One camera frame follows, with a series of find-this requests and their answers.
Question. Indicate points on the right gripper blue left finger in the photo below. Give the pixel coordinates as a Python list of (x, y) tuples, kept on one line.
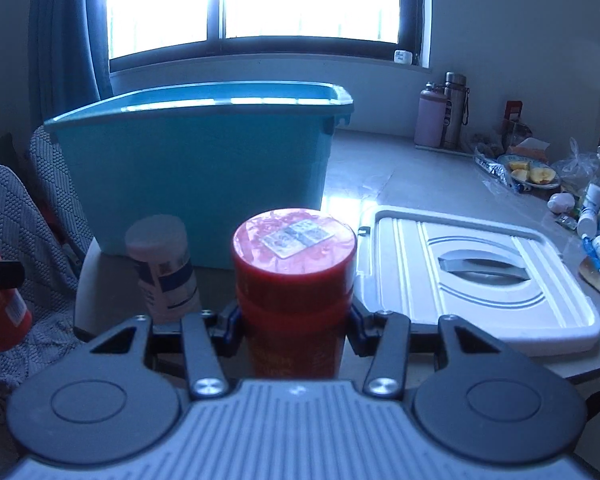
[(206, 338)]

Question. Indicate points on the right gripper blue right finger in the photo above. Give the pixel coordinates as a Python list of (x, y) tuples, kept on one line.
[(385, 337)]

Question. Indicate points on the white pill bottle blue label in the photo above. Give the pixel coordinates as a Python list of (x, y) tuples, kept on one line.
[(158, 247)]

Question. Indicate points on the white bin lid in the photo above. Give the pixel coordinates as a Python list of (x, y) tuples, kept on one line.
[(507, 280)]

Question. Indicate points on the grey covered chair near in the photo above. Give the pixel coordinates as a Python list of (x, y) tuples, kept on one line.
[(48, 289)]

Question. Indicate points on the grey covered chair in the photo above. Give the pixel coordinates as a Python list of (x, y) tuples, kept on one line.
[(54, 182), (48, 289)]

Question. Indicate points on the grey covered chair far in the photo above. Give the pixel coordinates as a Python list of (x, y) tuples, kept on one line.
[(54, 182)]

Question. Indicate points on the teal plastic storage bin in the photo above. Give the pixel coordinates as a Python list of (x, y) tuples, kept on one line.
[(212, 154)]

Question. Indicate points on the tan medical plaster sheet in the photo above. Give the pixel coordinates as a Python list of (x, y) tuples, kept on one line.
[(589, 273)]

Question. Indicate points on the pink water bottle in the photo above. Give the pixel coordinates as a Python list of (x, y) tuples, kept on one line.
[(431, 116)]

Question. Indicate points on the plate of apple slices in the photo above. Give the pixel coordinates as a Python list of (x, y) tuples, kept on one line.
[(530, 172)]

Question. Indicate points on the small white lotion bottle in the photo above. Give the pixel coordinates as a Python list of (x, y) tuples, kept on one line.
[(561, 203)]

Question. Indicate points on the blue curtain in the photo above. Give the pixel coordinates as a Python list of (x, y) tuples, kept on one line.
[(68, 56)]

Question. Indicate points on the blue white ointment tube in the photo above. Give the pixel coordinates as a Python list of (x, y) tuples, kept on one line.
[(590, 250)]

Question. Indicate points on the white medicine bottle lying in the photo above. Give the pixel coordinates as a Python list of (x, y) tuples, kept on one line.
[(587, 223)]

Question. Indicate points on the steel thermos bottle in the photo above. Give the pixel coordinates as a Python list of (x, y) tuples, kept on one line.
[(456, 93)]

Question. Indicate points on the white upright medicine bottle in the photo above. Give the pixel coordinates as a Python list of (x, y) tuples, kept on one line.
[(591, 199)]

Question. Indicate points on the white device on windowsill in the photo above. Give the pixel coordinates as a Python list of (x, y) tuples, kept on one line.
[(403, 57)]

